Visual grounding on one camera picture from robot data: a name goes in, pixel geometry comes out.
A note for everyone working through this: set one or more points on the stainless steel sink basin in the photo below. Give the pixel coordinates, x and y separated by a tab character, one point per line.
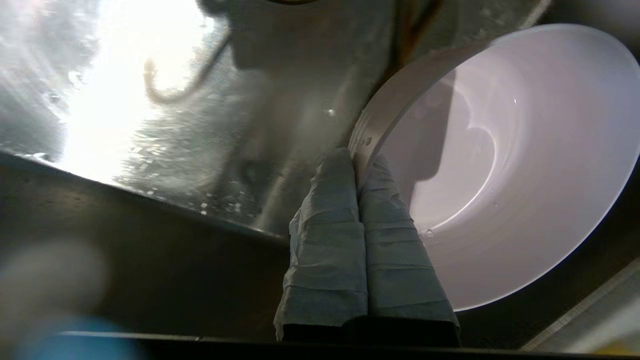
150	125

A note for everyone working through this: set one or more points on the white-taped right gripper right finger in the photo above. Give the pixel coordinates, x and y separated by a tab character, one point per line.
400	280

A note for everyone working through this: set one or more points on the pink plastic bowl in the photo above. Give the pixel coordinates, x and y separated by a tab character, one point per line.
525	175

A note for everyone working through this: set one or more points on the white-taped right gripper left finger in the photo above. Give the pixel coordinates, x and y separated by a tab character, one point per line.
327	260

